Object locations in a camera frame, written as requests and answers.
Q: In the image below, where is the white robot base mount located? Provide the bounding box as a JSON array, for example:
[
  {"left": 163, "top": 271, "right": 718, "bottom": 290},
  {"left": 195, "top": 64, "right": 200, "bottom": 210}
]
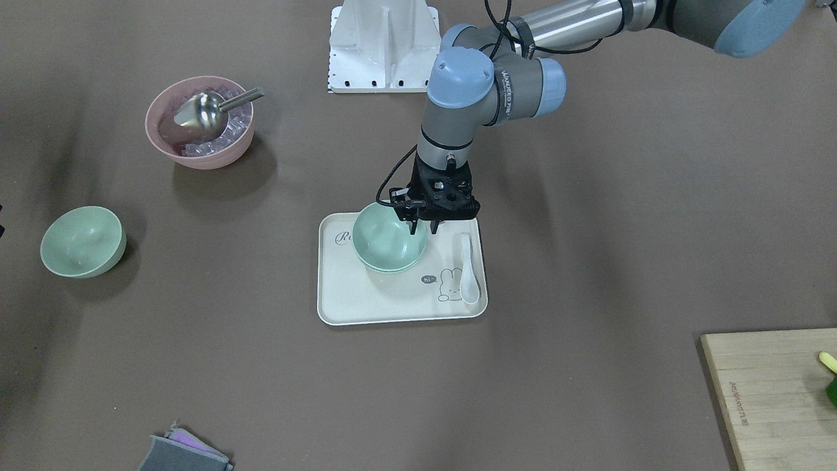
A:
[{"left": 327, "top": 1, "right": 441, "bottom": 94}]

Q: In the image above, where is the white ceramic spoon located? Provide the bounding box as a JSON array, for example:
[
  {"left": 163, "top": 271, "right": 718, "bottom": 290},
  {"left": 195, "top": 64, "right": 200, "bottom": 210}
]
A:
[{"left": 460, "top": 233, "right": 481, "bottom": 305}]

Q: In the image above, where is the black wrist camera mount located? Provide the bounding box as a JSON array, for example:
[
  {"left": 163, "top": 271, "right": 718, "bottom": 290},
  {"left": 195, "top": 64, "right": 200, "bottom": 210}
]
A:
[{"left": 388, "top": 187, "right": 415, "bottom": 222}]

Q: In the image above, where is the metal scoop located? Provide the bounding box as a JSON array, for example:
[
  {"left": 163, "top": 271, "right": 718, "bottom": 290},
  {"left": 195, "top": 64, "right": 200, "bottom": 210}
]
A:
[{"left": 166, "top": 87, "right": 264, "bottom": 145}]

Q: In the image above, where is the green bowl on tray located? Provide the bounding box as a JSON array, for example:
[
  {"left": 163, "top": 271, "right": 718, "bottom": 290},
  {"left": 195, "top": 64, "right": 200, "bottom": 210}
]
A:
[{"left": 356, "top": 253, "right": 424, "bottom": 273}]

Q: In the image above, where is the pink bowl with ice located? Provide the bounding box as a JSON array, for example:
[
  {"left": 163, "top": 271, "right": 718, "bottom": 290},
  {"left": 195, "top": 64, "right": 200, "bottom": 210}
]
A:
[{"left": 145, "top": 75, "right": 264, "bottom": 169}]

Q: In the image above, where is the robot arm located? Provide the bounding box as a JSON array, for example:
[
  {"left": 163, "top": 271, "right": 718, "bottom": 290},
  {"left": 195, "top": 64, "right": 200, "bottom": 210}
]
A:
[{"left": 389, "top": 1, "right": 806, "bottom": 234}]

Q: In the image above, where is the bamboo cutting board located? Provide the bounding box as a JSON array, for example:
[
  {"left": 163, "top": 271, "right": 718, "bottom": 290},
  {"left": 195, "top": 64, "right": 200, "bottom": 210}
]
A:
[{"left": 700, "top": 328, "right": 836, "bottom": 470}]

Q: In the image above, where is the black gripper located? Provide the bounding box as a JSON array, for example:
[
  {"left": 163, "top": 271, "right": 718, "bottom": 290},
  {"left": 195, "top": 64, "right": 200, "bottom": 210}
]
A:
[{"left": 409, "top": 159, "right": 481, "bottom": 236}]

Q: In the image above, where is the green bowl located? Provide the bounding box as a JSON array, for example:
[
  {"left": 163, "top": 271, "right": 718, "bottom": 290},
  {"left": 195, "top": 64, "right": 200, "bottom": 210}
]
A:
[
  {"left": 356, "top": 253, "right": 424, "bottom": 273},
  {"left": 352, "top": 203, "right": 428, "bottom": 254},
  {"left": 40, "top": 205, "right": 128, "bottom": 279}
]

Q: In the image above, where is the yellow plastic knife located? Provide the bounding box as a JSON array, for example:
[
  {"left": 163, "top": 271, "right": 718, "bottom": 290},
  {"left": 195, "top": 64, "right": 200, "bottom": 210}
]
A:
[{"left": 818, "top": 351, "right": 837, "bottom": 375}]

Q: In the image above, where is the beige serving tray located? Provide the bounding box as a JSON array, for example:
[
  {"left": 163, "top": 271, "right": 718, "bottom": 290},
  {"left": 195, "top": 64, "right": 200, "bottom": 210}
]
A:
[{"left": 316, "top": 213, "right": 489, "bottom": 326}]

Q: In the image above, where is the grey folded cloth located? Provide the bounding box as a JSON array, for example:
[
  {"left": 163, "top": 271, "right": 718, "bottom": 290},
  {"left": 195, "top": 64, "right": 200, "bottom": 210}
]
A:
[{"left": 137, "top": 425, "right": 234, "bottom": 470}]

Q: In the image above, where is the green lime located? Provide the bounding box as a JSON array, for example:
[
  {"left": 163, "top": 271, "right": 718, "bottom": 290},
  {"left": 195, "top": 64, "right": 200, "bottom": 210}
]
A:
[{"left": 825, "top": 375, "right": 837, "bottom": 408}]

